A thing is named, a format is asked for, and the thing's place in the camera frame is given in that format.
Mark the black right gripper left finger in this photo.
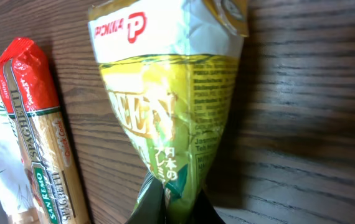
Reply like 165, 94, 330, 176
126, 171, 166, 224

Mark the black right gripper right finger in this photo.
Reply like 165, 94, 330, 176
189, 190, 225, 224

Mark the green tea drink carton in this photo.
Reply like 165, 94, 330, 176
88, 0, 249, 223

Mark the white bamboo tube bottle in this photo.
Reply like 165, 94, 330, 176
0, 97, 40, 223

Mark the San Remo spaghetti pack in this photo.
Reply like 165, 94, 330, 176
0, 37, 91, 224

